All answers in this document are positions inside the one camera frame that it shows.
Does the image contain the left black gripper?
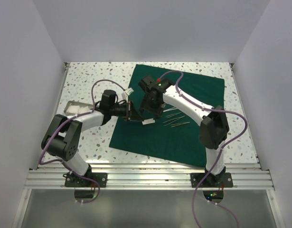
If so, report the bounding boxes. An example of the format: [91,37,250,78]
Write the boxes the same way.
[109,100,143,121]

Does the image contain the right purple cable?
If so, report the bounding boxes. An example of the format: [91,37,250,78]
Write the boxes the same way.
[157,70,249,228]

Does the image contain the white strip packet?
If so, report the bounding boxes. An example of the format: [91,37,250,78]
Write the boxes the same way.
[142,118,155,125]

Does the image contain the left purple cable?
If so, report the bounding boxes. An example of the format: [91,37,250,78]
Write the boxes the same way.
[38,79,127,204]

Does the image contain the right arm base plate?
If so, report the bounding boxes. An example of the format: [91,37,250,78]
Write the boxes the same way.
[190,172,234,188]

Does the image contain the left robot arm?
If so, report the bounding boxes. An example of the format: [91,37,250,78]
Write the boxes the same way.
[38,88,143,187]

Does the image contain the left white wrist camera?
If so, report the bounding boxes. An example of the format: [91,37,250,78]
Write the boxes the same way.
[122,87,134,102]

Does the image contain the white gauze pad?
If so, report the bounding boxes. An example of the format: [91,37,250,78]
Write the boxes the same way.
[66,105,80,114]
[78,106,90,114]

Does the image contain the long tweezers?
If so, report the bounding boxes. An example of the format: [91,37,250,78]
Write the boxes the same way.
[171,122,190,128]
[163,116,185,126]

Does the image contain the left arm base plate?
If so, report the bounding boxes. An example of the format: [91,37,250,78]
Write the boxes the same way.
[63,172,108,188]

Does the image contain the short tweezers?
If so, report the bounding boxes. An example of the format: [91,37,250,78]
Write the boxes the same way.
[166,112,181,118]

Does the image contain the aluminium rail frame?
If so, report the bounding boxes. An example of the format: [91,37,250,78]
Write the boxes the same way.
[24,62,276,190]

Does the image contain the silver hemostat forceps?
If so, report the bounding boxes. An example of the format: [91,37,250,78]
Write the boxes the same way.
[163,107,177,112]

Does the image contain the purple cable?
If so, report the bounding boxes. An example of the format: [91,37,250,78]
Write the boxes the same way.
[38,79,127,204]
[157,70,249,228]

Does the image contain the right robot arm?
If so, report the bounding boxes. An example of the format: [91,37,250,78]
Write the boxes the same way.
[138,76,229,187]

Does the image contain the metal instrument tray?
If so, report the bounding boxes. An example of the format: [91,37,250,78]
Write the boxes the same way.
[64,101,93,115]

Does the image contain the green surgical drape cloth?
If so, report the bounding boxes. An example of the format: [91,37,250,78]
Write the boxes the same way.
[109,73,225,167]

